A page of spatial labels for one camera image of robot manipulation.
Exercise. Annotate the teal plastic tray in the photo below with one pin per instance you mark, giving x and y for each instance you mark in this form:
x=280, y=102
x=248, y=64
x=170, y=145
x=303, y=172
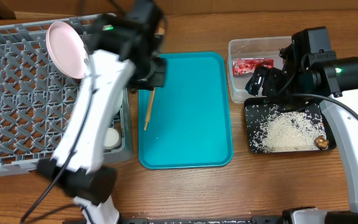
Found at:
x=190, y=123

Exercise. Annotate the black food waste tray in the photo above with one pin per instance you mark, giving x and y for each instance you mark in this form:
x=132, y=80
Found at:
x=253, y=124

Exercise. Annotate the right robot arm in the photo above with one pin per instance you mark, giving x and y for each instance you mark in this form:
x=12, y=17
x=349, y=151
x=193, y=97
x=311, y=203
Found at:
x=312, y=72

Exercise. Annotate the wooden chopstick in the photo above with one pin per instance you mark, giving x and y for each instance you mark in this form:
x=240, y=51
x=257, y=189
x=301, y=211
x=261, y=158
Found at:
x=149, y=108

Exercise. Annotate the red snack wrapper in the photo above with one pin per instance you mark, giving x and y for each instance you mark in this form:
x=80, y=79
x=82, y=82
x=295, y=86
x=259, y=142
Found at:
x=241, y=66

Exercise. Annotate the pile of rice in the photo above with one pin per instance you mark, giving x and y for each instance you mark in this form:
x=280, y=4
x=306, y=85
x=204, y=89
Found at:
x=287, y=132

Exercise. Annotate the grey dish rack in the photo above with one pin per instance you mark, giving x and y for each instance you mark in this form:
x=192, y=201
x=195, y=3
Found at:
x=36, y=99

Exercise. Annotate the white paper cup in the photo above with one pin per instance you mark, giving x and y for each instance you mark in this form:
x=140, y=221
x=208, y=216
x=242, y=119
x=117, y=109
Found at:
x=112, y=139

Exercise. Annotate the clear plastic bin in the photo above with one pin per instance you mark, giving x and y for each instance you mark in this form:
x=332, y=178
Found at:
x=266, y=47

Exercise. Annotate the grey small bowl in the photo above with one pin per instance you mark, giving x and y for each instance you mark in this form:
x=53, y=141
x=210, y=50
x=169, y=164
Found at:
x=118, y=103

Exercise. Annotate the brown food scrap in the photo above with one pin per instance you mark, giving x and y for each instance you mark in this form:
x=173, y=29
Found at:
x=321, y=142

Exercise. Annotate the white round plate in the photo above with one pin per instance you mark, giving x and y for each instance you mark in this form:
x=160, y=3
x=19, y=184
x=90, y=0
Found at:
x=66, y=49

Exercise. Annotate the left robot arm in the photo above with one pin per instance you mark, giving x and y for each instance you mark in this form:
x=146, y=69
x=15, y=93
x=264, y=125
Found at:
x=122, y=52

